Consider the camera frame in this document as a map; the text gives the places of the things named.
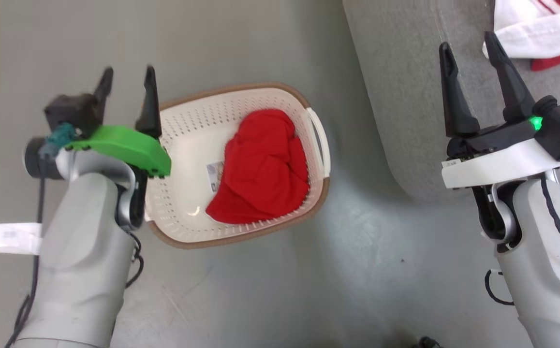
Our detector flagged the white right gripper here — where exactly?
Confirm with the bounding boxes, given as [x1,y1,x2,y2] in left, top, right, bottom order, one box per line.
[439,31,560,189]

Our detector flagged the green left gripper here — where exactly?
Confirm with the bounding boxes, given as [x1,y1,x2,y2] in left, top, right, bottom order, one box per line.
[65,66,172,178]

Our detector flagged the red garment with white stripes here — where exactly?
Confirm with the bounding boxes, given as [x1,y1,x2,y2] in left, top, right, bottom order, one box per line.
[482,0,560,72]

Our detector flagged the plain red garment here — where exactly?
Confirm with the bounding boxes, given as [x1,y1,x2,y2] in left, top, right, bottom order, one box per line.
[206,109,310,225]

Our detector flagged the grey fabric sofa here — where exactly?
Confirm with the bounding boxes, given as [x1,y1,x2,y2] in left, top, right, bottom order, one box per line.
[342,0,560,203]

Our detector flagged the cream perforated laundry basket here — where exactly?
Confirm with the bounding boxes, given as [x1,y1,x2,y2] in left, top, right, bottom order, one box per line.
[144,82,331,250]

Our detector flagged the paper basket label sticker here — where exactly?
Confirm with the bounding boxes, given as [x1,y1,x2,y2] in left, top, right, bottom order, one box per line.
[206,161,225,193]

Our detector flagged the teal left camera connector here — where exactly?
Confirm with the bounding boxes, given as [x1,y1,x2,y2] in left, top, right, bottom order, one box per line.
[40,122,77,158]

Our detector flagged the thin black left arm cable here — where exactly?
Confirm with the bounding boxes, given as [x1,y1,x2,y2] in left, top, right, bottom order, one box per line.
[125,232,144,289]
[4,176,46,348]

